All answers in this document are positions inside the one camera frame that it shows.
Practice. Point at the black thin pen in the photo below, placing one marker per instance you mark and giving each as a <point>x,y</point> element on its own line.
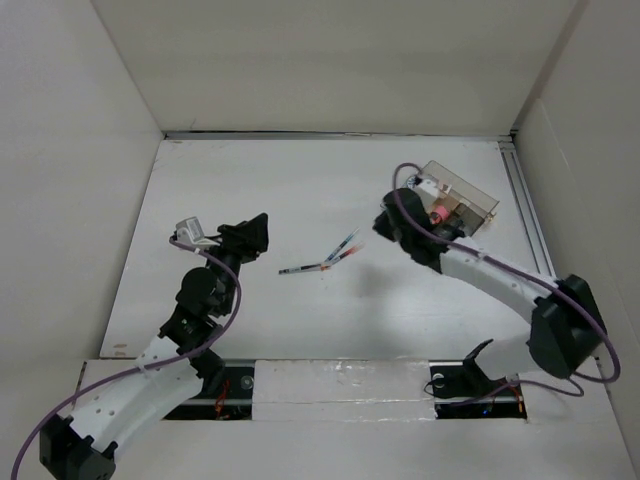
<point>301,269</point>

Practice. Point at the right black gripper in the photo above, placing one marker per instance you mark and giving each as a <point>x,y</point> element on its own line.
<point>382,226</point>

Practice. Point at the blue capped pen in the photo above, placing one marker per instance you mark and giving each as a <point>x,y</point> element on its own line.
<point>341,246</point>

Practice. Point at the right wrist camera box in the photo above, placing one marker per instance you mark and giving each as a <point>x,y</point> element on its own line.
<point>428,192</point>

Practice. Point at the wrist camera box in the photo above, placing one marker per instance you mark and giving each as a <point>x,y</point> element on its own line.
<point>190,232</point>
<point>428,192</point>

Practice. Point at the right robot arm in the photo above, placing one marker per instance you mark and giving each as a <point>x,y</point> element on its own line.
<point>565,326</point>

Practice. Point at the pink glue bottle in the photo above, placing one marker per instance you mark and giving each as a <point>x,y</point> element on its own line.
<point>439,215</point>

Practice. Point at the clear desk organizer box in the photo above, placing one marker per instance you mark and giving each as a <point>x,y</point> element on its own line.
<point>469,205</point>

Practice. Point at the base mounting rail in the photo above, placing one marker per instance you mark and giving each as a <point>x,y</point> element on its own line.
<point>347,391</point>

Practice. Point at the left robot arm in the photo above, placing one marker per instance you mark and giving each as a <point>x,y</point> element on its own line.
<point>178,363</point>

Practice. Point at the orange capped pen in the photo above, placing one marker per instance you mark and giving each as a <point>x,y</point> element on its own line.
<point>341,256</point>

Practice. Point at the aluminium rail right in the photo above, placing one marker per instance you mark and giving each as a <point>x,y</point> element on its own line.
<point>525,207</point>

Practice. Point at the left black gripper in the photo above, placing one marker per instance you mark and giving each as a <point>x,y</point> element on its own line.
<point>246,239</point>

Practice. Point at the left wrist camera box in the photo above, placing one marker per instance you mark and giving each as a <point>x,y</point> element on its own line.
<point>190,232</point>

